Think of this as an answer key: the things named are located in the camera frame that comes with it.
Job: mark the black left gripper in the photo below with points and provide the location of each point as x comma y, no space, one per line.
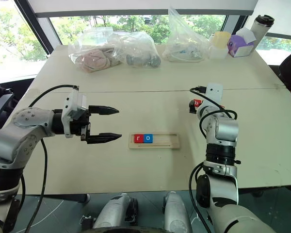
85,126

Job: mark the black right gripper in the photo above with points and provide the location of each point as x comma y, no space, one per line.
192,108

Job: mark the red letter block b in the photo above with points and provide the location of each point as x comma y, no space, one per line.
197,103

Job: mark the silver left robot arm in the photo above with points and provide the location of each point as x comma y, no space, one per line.
12,143

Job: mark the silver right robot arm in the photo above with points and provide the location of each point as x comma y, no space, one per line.
223,131

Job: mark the red letter block o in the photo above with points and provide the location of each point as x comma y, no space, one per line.
221,106

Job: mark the red letter block r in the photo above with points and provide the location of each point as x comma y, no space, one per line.
138,138

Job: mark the wooden letter tray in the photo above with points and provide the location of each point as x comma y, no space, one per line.
166,140

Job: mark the blue letter block o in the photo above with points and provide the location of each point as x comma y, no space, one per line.
148,138

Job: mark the pink fabric bundle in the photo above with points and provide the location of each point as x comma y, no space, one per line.
97,59

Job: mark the grey round items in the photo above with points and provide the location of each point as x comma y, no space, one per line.
143,60

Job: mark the yellow and white cup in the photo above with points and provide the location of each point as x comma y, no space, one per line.
219,44

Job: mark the clear bag with small parts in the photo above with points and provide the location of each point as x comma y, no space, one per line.
182,38

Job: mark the purple tissue box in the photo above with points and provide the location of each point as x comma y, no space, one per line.
240,46

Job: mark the black table foot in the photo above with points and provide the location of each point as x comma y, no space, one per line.
77,197

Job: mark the clear bag with grey items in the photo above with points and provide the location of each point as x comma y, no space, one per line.
140,43

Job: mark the clear bag with pink fabric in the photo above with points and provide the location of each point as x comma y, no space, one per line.
87,41

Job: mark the silver rounded leg shell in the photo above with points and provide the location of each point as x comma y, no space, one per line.
116,211
177,211

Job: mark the grey tumbler with black lid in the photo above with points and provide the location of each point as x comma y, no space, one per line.
260,30

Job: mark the white roller blind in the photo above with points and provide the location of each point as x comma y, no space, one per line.
145,6

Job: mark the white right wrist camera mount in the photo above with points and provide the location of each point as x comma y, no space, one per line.
214,92

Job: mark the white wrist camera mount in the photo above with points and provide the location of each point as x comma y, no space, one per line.
214,92
74,104

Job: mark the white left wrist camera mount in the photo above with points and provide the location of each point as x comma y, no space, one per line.
74,104

